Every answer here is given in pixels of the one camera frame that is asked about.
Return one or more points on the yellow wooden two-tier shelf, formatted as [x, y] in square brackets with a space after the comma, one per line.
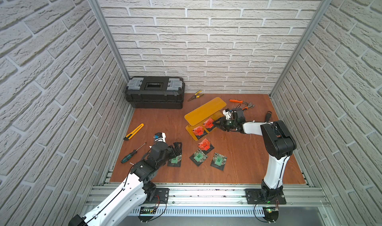
[198, 116]

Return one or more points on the aluminium frame rail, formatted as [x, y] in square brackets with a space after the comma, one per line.
[234, 195]

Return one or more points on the black plastic toolbox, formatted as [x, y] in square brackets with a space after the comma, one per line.
[155, 92]

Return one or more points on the green tea bag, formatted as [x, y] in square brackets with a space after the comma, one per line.
[198, 157]
[175, 162]
[219, 161]

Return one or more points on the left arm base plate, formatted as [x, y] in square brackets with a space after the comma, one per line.
[160, 194]

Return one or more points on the left controller board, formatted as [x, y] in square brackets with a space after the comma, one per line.
[146, 214]

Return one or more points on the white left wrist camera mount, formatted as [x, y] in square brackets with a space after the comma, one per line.
[160, 136]

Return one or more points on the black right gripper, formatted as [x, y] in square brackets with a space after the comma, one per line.
[222, 124]

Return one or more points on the black orange screwdriver handle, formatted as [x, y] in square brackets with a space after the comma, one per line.
[268, 116]

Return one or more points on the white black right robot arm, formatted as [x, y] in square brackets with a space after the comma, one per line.
[278, 141]

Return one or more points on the red tea bag large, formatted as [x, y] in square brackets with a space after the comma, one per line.
[199, 132]

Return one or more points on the yellow utility knife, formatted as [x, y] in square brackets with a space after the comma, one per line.
[134, 132]

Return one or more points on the green tea bag left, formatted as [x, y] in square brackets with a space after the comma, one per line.
[198, 157]

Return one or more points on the green tea bag right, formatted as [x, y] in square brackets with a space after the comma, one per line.
[219, 161]

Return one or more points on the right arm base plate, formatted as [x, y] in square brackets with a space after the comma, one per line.
[262, 196]

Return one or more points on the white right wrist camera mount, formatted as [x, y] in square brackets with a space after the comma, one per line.
[230, 114]

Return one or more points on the orange black pliers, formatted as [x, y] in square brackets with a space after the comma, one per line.
[247, 105]

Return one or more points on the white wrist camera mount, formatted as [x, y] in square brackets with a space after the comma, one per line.
[160, 136]
[230, 114]

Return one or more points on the controller board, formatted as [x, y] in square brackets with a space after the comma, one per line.
[146, 214]
[270, 214]

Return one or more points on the green handled screwdriver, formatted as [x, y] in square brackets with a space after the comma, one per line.
[130, 155]

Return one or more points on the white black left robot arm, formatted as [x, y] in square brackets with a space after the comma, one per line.
[135, 189]

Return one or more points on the right controller board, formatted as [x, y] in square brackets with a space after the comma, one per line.
[270, 214]

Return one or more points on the yellow black pliers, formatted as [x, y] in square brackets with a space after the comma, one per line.
[196, 95]

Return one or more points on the red tea bag small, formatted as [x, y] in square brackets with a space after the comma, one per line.
[209, 124]

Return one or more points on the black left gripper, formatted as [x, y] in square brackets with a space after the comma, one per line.
[172, 149]

